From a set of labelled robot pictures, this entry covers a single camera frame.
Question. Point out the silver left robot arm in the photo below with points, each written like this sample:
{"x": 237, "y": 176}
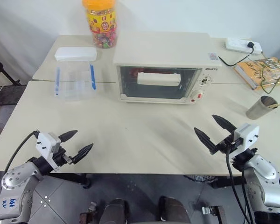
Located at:
{"x": 16, "y": 186}

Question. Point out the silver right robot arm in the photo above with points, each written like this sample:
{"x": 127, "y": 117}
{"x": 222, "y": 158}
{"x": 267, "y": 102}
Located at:
{"x": 263, "y": 184}

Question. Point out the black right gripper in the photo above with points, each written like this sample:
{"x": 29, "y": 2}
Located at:
{"x": 228, "y": 145}

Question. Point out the cream toaster oven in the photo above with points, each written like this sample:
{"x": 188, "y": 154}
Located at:
{"x": 163, "y": 51}

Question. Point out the clear box with blue clips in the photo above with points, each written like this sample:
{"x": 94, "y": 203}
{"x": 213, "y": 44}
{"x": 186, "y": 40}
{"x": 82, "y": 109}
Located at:
{"x": 74, "y": 84}

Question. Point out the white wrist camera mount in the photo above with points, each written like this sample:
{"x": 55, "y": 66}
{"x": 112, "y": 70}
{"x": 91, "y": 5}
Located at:
{"x": 247, "y": 137}
{"x": 45, "y": 144}

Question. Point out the candy jar with orange lid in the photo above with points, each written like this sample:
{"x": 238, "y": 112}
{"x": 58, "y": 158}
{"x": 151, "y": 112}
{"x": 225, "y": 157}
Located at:
{"x": 102, "y": 25}

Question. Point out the white power strip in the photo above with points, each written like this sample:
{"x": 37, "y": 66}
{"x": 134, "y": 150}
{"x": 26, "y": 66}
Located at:
{"x": 238, "y": 44}

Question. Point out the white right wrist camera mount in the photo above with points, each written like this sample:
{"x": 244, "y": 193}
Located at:
{"x": 247, "y": 137}

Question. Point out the stainless steel cup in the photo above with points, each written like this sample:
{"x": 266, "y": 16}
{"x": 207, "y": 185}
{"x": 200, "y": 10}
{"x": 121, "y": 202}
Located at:
{"x": 257, "y": 109}

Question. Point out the white plastic box lid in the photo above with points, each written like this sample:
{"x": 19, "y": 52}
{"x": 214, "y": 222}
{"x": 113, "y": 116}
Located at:
{"x": 75, "y": 53}

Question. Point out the black tripod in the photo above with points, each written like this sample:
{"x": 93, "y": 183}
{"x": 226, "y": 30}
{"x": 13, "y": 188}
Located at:
{"x": 2, "y": 70}

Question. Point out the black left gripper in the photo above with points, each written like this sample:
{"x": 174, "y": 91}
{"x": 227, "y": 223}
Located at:
{"x": 60, "y": 157}

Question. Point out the dark rounded shape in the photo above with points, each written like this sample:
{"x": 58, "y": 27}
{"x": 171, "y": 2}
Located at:
{"x": 115, "y": 211}
{"x": 173, "y": 210}

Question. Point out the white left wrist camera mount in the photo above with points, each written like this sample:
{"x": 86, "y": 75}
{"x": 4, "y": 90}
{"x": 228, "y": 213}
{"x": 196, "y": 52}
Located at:
{"x": 45, "y": 144}

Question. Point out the orange and yellow book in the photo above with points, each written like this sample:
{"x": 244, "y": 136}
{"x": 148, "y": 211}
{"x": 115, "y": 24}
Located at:
{"x": 256, "y": 72}

